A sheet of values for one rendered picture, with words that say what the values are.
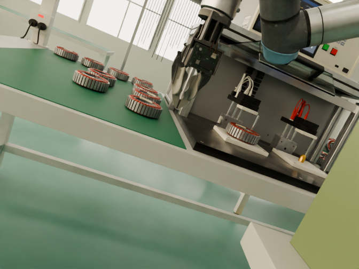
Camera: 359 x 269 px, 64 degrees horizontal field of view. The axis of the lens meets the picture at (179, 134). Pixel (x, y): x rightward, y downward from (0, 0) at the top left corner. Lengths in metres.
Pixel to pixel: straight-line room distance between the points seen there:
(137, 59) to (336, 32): 6.75
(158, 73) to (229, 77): 6.17
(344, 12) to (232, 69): 0.60
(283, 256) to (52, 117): 0.50
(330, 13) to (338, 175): 0.35
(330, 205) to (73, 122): 0.49
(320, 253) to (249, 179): 0.34
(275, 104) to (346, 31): 0.65
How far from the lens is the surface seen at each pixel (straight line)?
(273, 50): 0.65
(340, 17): 0.66
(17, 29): 7.80
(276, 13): 0.61
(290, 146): 1.19
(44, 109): 0.65
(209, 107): 1.17
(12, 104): 0.67
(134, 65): 7.28
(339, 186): 0.43
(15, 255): 1.39
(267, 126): 1.27
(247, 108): 0.98
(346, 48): 1.24
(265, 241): 0.43
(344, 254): 0.40
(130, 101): 0.84
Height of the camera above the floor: 0.92
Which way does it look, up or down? 12 degrees down
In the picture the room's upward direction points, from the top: 23 degrees clockwise
